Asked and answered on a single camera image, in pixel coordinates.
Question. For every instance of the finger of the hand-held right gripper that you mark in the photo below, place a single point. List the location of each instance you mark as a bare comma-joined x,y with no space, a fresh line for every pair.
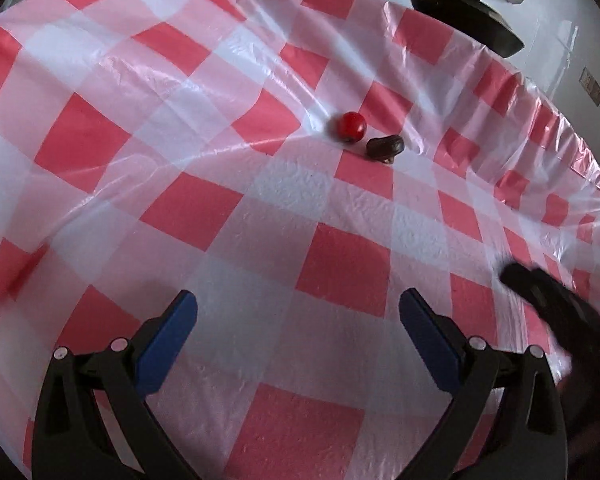
527,282

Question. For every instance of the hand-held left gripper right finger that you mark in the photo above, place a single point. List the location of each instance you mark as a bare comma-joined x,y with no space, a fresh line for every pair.
426,332

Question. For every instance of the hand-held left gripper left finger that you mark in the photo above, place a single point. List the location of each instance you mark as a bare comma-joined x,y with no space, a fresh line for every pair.
169,330

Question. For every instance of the dark wrinkled fruit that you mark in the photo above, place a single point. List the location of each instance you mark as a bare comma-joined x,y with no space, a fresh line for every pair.
384,146

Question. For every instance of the red cherry tomato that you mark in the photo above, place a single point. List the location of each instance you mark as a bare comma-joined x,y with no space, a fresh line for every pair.
352,126

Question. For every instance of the red white checkered tablecloth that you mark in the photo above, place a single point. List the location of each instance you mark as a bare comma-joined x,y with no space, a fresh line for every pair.
240,200

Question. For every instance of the black pan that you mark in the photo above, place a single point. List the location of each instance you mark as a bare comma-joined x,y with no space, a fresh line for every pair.
480,15

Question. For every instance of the brass wall socket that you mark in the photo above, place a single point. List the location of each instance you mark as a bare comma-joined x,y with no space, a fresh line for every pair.
592,86

